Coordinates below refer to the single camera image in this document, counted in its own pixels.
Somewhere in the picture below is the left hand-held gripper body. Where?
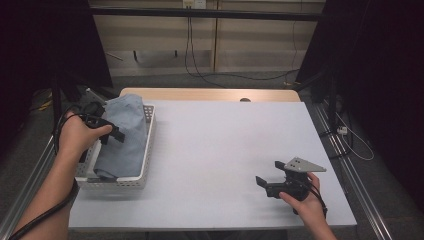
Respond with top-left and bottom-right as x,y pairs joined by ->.
78,87 -> 116,146

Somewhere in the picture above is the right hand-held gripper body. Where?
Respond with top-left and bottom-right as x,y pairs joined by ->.
266,156 -> 328,202

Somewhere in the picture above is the light blue tank top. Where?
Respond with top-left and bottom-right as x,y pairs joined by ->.
93,93 -> 148,179

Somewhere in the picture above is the white perforated plastic basket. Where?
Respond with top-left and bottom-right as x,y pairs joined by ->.
74,101 -> 157,191

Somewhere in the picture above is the person's right hand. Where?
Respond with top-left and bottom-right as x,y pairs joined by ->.
279,172 -> 329,229

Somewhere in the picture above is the person's left hand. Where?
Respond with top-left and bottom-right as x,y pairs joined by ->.
57,111 -> 114,162

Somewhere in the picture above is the black metal stand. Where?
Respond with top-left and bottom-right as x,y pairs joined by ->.
293,71 -> 338,129
49,71 -> 118,135

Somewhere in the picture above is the white table mat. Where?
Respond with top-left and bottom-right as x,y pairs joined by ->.
68,99 -> 358,232

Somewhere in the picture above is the black curtain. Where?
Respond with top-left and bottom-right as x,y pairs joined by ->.
0,0 -> 114,158
294,0 -> 424,214

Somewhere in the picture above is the black horizontal metal bar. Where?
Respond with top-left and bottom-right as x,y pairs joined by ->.
89,7 -> 326,23

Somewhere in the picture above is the right hand-held gripper cable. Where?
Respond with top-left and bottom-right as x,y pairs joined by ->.
306,183 -> 329,219

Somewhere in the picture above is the hand-held gripper cable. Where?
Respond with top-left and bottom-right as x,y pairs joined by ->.
8,104 -> 94,240
306,183 -> 329,219

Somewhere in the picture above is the yellow floor cable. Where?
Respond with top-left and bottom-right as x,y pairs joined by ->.
29,89 -> 55,113

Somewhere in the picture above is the black floor cable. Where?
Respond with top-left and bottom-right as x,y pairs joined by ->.
319,109 -> 354,159

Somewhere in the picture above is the white floor cable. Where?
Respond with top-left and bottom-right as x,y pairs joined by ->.
334,111 -> 376,162

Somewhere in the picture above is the left hand-held gripper cable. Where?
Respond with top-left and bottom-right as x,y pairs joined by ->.
8,104 -> 94,240

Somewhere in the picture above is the black wall socket cable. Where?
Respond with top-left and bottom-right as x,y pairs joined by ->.
184,7 -> 228,89
189,7 -> 301,82

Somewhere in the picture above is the thin black wall cable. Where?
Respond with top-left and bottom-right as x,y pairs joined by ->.
290,0 -> 304,73

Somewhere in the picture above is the white wall socket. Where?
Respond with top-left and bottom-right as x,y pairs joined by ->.
182,0 -> 207,10

